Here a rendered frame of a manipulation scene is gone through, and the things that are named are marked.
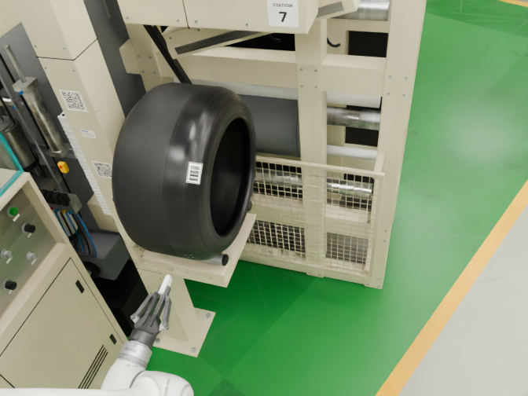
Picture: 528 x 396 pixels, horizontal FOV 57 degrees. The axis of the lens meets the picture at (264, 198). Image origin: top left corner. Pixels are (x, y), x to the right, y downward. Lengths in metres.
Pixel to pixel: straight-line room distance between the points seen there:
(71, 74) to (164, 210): 0.48
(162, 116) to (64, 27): 0.35
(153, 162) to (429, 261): 1.92
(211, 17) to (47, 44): 0.47
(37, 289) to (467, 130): 3.04
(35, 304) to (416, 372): 1.73
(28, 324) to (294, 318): 1.33
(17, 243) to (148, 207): 0.61
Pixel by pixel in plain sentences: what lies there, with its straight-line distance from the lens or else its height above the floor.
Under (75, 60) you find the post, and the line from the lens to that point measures 1.54.
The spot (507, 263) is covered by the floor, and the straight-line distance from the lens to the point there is 3.07.
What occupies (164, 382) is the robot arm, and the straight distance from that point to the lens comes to 1.39.
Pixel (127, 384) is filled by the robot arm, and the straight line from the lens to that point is 1.47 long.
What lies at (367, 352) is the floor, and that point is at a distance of 2.60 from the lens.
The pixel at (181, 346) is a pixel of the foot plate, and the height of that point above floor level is 0.01.
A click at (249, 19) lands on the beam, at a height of 1.68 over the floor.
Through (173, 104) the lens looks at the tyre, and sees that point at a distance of 1.52.
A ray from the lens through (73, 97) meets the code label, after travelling 1.63.
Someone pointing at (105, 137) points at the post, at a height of 1.37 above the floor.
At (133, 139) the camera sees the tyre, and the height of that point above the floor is 1.45.
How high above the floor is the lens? 2.31
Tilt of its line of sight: 45 degrees down
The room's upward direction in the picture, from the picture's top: 7 degrees counter-clockwise
